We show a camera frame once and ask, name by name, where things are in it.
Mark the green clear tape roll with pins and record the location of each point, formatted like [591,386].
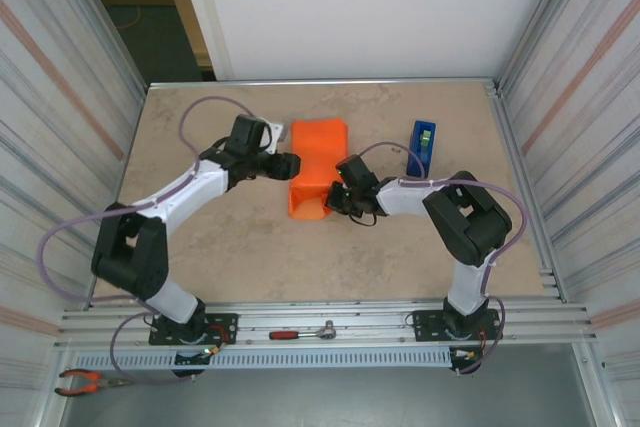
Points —
[425,139]

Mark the blue tape dispenser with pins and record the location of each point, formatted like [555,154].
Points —
[415,162]

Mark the aluminium corner post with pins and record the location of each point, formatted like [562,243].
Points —
[540,22]
[107,22]

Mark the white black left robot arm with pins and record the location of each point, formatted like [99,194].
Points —
[130,257]

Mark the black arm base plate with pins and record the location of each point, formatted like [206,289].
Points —
[230,319]
[425,327]

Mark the yellow power connector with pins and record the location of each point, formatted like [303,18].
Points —
[469,354]
[214,350]

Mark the aluminium side frame rail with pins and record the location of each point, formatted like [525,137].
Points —
[545,267]

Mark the white door frame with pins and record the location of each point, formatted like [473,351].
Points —
[208,22]

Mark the orange cloth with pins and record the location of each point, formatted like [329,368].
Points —
[315,147]

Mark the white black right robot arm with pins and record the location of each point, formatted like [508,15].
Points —
[470,222]

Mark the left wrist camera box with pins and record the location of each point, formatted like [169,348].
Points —
[277,132]

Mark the aluminium rear frame rail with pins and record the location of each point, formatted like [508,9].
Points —
[300,83]

